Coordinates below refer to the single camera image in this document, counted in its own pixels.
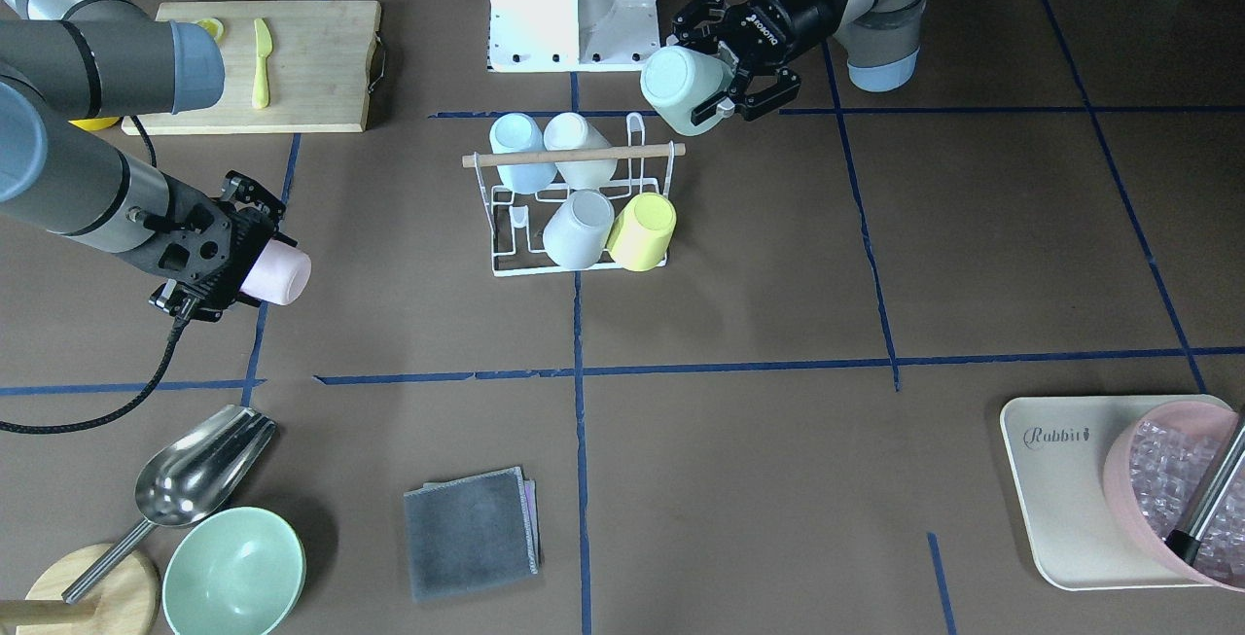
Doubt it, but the lemon slice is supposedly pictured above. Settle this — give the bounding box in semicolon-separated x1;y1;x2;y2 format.
195;17;227;44

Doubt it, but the yellow lemon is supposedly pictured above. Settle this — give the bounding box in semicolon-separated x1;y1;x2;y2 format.
71;117;121;131

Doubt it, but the pink bowl with ice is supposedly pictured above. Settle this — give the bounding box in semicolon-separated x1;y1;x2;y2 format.
1102;398;1244;591

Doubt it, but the light blue cup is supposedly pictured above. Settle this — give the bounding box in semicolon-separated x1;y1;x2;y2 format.
489;113;557;194

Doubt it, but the pink cup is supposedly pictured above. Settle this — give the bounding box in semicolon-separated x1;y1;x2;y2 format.
240;239;312;305

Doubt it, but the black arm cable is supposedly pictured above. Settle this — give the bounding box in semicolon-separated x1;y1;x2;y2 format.
0;115;190;436

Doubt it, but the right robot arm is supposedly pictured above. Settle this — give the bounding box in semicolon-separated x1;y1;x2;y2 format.
1;0;311;321

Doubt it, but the yellow cup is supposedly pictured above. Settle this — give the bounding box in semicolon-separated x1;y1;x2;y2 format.
606;193;677;271

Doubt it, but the grey folded cloth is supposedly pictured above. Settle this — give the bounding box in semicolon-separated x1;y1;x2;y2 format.
402;466;542;603

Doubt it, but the wooden mug tree stand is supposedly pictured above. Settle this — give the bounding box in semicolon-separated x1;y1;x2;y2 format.
2;543;161;634

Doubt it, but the mint green cup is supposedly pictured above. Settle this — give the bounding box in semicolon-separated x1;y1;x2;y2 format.
640;46;733;137

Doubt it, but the metal scoop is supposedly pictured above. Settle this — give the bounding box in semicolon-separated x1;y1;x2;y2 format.
62;405;276;605

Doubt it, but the mint green bowl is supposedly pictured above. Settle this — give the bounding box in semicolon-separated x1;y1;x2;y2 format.
161;507;306;634

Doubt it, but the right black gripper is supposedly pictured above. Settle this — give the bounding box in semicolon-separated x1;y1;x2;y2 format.
128;171;288;322

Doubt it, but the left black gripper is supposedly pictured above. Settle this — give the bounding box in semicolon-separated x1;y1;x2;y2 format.
674;0;855;129

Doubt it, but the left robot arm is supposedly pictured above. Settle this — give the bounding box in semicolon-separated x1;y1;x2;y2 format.
641;0;928;137

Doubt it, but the grey white cup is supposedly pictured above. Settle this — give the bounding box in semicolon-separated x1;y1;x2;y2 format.
543;191;615;270

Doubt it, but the yellow plastic knife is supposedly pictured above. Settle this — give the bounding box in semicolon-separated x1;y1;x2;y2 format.
251;17;274;111

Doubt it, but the cream tray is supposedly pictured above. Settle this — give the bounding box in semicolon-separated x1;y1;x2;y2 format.
1000;395;1235;591

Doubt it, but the wooden cutting board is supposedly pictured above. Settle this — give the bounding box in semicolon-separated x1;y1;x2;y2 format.
139;0;382;134

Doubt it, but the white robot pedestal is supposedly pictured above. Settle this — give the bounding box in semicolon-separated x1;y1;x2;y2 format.
486;0;661;73

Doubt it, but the white wire cup rack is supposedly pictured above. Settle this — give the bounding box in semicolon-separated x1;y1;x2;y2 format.
462;113;686;276

